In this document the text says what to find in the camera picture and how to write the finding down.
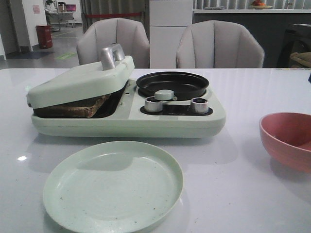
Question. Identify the left silver control knob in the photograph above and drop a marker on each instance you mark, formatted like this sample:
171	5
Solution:
153	105

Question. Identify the grey upholstered chair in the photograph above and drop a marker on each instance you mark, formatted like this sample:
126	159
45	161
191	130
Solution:
218	44
128	33

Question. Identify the mint green breakfast maker base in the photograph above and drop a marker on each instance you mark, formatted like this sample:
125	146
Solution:
129	121

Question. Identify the silver control knob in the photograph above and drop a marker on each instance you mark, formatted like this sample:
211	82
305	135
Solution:
153	105
199	105

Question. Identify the right silver control knob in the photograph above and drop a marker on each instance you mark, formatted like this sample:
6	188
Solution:
199	105

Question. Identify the dark grey counter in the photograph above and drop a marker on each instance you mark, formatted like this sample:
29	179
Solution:
280	32

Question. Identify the mint green pan handle knob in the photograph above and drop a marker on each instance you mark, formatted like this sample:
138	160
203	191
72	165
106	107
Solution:
164	94

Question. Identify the right grey upholstered chair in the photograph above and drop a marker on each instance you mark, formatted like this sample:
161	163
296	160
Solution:
218	44

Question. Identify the mint green round plate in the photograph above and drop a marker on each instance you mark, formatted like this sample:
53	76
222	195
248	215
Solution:
113	187

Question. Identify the mint green sandwich maker lid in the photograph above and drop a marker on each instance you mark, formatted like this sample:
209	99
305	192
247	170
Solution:
80	83

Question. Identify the pink bowl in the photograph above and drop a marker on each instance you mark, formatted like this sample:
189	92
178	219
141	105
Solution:
287	138

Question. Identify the white cabinet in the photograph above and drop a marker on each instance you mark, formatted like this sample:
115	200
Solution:
167	21

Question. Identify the red trash bin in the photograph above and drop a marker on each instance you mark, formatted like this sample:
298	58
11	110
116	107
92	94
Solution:
44	36

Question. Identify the beige cushion at right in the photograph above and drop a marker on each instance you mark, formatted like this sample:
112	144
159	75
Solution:
302	59

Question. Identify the fruit bowl on counter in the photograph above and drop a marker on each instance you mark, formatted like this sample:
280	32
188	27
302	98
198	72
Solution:
260	5

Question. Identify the red barrier belt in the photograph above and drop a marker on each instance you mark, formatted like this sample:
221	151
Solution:
113	15

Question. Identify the black round frying pan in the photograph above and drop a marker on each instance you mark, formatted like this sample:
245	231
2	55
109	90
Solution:
184	85

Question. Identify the left grey upholstered chair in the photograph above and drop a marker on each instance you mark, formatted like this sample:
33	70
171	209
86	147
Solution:
128	33

